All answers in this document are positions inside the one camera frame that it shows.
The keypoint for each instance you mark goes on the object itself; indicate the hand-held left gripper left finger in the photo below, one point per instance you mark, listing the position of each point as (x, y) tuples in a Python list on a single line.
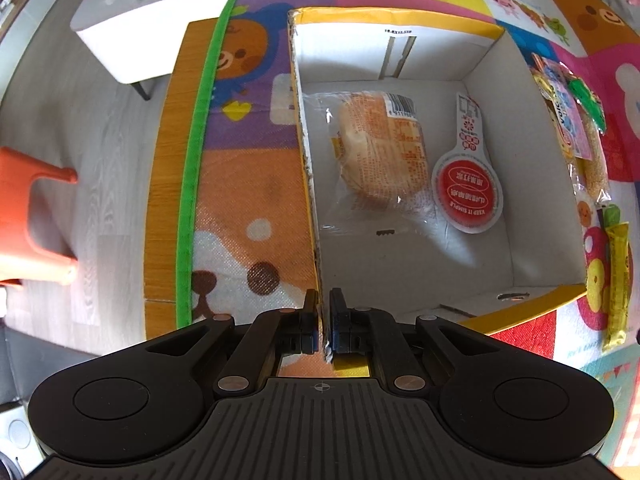
[(312, 332)]

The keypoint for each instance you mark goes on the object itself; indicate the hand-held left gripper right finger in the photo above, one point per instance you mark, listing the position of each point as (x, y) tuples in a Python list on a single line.
[(337, 332)]

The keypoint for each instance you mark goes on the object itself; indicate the yellow cardboard box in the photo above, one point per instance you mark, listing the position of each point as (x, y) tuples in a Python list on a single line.
[(400, 255)]

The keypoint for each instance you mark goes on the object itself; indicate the pink wafer packet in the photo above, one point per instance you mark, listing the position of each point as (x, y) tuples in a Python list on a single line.
[(570, 110)]

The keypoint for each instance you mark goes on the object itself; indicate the colourful cartoon play mat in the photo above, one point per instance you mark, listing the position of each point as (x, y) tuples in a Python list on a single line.
[(240, 185)]

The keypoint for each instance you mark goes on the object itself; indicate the bread packet with orange print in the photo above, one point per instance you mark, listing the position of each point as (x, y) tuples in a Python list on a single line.
[(380, 160)]

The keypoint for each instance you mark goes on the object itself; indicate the red lid jelly cup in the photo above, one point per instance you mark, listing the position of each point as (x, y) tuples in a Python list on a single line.
[(467, 190)]

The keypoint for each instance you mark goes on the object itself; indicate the wooden table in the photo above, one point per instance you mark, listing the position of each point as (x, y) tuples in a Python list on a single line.
[(165, 185)]

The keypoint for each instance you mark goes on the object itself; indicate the yellow stick snack packet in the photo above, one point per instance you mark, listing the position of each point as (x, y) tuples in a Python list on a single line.
[(616, 285)]

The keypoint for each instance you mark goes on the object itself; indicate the orange plastic stool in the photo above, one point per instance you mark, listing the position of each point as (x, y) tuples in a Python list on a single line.
[(25, 220)]

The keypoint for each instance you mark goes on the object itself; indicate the white low table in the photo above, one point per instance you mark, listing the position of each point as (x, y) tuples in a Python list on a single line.
[(150, 25)]

